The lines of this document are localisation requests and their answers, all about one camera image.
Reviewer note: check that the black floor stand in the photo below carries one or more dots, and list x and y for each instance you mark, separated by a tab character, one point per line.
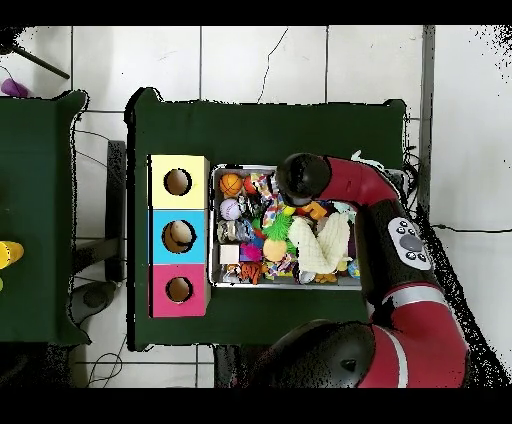
116	208

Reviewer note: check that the cream waffle cloth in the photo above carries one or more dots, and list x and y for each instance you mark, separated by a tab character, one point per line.
316	248

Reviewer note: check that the white baseball toy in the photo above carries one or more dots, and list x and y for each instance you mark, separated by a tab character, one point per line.
230	209

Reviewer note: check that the tiger plush toy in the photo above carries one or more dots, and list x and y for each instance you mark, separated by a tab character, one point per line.
251	272

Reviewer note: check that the dark green table cloth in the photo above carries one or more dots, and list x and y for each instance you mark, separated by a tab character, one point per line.
200	128

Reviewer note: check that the peach foam ball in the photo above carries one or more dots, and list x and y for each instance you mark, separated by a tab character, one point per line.
274	250

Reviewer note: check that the green spiky ball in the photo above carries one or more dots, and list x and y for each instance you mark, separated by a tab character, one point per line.
278	228

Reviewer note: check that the clear mesh bin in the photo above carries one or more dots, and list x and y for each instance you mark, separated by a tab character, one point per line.
248	284

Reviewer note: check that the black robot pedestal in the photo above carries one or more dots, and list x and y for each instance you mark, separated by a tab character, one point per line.
228	368

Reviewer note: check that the yellow object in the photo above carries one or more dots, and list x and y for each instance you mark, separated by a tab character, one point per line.
11	254

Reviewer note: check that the polka dot paper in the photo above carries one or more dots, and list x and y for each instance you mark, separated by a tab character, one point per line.
272	206

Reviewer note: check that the orange basketball toy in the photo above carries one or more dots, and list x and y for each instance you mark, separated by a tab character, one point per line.
230	184

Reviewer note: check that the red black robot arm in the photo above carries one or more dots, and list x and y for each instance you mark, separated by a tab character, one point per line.
360	182

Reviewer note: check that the purple object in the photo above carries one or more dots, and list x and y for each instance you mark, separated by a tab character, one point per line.
15	88

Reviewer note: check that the black tripod leg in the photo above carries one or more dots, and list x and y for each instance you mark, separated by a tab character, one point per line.
40	60

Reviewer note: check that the orange toy brick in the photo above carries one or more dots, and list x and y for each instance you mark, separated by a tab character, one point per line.
316	210

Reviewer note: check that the side table green cloth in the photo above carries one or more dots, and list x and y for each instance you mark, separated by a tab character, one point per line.
36	180

